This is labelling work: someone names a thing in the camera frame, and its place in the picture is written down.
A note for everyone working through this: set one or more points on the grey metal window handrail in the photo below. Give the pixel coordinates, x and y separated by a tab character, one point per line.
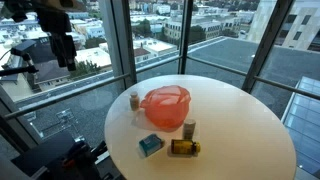
66	95
158	64
286	87

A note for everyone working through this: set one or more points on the black camera on stand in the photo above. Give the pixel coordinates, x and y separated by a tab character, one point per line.
23	47

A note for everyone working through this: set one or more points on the round white pedestal table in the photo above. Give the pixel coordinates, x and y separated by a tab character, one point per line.
233	133

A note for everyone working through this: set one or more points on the orange plastic bag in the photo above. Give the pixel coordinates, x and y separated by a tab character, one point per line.
165	110

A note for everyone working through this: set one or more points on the brown bottle with yellow label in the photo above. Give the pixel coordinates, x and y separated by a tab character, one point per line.
183	147

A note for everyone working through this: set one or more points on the dark robot mounting base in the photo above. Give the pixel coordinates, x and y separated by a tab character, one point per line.
56	156

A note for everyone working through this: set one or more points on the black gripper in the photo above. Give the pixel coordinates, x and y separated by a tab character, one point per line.
53	21

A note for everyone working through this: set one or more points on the tall white bottle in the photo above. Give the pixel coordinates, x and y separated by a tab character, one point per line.
189	129

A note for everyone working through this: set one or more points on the small white-capped pill bottle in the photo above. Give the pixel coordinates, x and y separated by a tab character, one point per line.
134	101

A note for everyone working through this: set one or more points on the blue rectangular box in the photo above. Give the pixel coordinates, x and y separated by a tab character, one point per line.
150	145

